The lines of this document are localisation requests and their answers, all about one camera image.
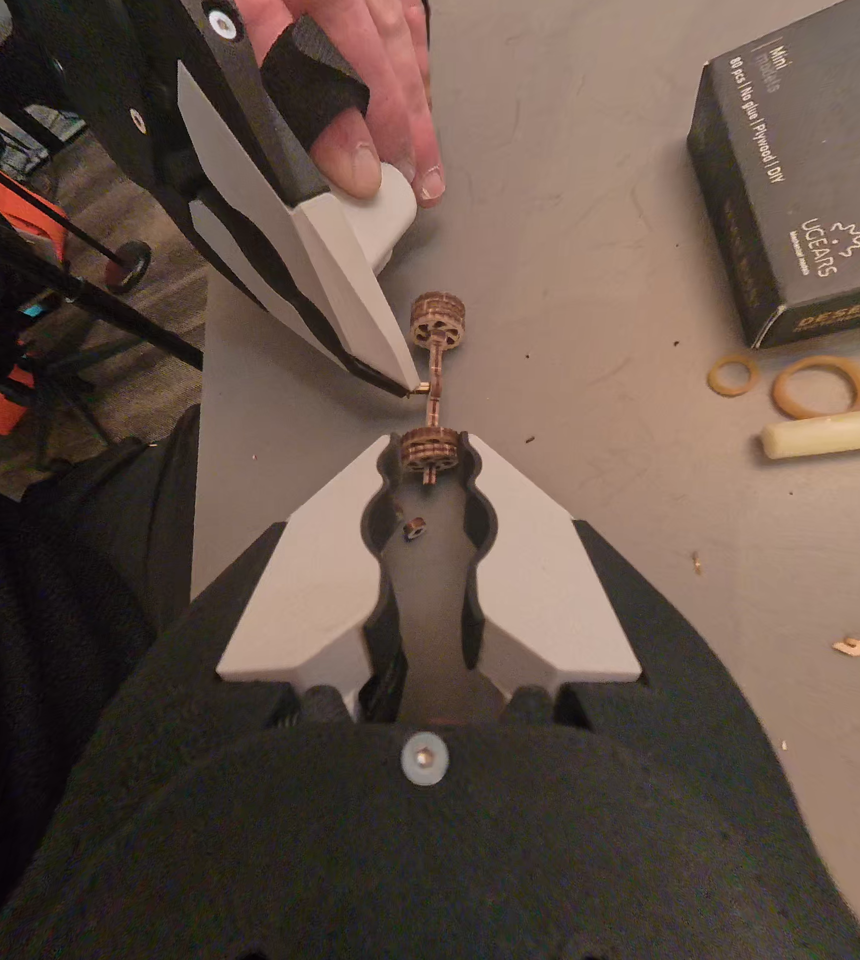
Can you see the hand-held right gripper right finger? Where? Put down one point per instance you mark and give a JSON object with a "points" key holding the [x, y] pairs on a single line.
{"points": [[557, 600]]}

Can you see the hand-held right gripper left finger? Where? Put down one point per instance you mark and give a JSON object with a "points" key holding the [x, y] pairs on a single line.
{"points": [[302, 600]]}

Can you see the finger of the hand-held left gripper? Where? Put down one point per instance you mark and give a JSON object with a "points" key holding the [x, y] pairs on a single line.
{"points": [[250, 277], [250, 172]]}

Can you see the wooden wheel axle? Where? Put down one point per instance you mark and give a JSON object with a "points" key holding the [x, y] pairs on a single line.
{"points": [[437, 319]]}

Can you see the small wooden T pin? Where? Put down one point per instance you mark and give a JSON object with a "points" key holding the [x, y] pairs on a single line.
{"points": [[419, 388]]}

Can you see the black model box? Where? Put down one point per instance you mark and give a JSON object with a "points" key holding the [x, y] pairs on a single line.
{"points": [[812, 150]]}

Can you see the person's left hand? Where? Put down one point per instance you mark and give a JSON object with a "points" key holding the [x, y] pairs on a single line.
{"points": [[385, 75]]}

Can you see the black tripod stand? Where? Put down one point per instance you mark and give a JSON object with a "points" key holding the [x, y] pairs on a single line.
{"points": [[137, 330]]}

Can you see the small rubber band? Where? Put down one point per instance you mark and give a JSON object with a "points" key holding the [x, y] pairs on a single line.
{"points": [[712, 375]]}

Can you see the large rubber band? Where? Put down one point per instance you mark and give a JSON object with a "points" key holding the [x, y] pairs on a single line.
{"points": [[779, 390]]}

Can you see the white wax cylinder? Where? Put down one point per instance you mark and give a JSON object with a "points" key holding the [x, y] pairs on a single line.
{"points": [[820, 435]]}

